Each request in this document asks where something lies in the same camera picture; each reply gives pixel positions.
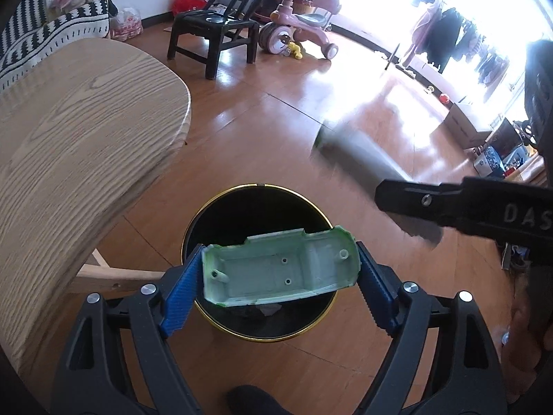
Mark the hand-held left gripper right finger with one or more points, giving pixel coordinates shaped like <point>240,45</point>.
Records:
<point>380,298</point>

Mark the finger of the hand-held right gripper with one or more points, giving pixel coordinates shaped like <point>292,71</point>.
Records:
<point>410,196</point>

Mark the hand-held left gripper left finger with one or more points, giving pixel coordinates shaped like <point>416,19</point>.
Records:
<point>181,298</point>

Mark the green toy car shell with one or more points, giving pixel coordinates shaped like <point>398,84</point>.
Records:
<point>276,268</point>

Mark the black gold-rimmed trash bin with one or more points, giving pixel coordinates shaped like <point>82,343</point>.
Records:
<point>242,216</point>

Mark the person's right hand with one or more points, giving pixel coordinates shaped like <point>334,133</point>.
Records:
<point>520,346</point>

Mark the blue patterned box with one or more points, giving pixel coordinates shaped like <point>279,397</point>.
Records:
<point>490,161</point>

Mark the cardboard box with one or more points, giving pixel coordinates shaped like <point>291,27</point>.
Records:
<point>466,125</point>

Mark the person's black shoe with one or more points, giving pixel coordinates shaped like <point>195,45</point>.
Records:
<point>255,402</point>

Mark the clothes rack with garments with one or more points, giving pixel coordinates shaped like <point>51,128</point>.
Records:
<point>449,39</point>

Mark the yellow toy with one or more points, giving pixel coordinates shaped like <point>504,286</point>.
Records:
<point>296,51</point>

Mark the pink tricycle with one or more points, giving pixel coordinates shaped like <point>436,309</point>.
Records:
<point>298,26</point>

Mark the black wooden chair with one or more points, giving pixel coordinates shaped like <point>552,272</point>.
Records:
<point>207,30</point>

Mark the white red plastic bag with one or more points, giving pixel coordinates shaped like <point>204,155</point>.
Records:
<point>126,25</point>

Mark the wooden table leg frame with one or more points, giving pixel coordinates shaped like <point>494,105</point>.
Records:
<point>112,274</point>

